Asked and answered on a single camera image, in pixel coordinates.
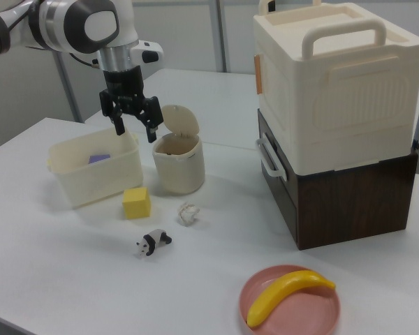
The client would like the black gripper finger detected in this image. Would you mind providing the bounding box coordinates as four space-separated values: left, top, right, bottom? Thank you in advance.
135 95 163 144
98 88 127 137

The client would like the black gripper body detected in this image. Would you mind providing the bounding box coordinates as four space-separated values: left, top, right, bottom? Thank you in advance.
103 66 148 116

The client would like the white paper ball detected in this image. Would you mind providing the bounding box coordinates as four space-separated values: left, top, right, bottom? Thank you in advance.
177 202 201 228

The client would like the cream trash can with lid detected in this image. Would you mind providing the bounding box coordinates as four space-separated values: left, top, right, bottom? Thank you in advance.
152 103 207 195

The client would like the purple block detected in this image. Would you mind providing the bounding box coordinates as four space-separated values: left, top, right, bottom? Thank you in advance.
88 152 112 165

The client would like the cream plastic tub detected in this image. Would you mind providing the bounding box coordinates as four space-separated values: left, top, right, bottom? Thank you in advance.
47 126 145 210

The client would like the yellow cube block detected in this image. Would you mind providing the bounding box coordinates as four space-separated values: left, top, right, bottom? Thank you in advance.
122 186 152 221

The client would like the panda toy figure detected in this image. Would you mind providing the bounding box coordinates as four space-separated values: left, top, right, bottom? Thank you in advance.
135 228 173 259

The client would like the yellow toy banana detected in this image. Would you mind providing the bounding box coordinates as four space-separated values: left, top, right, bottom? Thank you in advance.
247 269 337 329

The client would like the dark brown wooden drawer cabinet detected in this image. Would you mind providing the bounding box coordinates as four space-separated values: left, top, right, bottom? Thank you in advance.
257 107 419 251

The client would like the pink plate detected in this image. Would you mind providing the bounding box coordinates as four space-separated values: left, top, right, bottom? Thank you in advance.
239 265 342 335

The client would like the white drawer handle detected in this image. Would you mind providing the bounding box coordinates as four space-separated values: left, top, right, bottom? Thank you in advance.
254 135 288 182

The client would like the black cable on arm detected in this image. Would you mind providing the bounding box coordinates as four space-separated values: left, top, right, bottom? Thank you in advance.
0 0 102 69

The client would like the cream storage box with handle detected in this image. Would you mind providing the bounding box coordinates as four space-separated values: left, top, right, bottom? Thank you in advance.
252 0 419 172

